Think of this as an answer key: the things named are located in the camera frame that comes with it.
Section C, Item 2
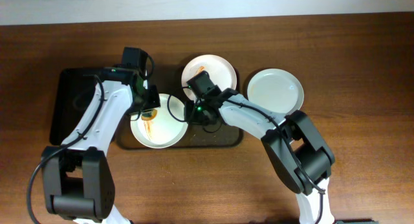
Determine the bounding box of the green and yellow sponge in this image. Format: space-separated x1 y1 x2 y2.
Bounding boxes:
140 109 157 121

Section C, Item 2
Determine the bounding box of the white plate bottom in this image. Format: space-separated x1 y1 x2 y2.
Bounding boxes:
130 93 188 149

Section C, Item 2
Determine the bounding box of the white plate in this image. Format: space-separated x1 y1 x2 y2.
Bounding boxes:
130 93 188 149
181 54 237 90

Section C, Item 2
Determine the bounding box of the white plate top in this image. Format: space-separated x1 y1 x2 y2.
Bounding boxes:
181 54 237 90

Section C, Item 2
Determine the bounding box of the grey-white plate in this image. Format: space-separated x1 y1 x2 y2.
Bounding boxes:
246 69 305 115

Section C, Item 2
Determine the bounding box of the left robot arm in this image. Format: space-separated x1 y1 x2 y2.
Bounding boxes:
27 47 160 223

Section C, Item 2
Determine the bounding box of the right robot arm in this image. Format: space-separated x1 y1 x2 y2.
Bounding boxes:
184 71 335 223

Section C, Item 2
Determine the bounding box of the brown plastic tray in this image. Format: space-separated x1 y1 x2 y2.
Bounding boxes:
114 65 243 150

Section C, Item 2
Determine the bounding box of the black plastic tray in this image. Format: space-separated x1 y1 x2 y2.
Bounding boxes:
49 67 104 146

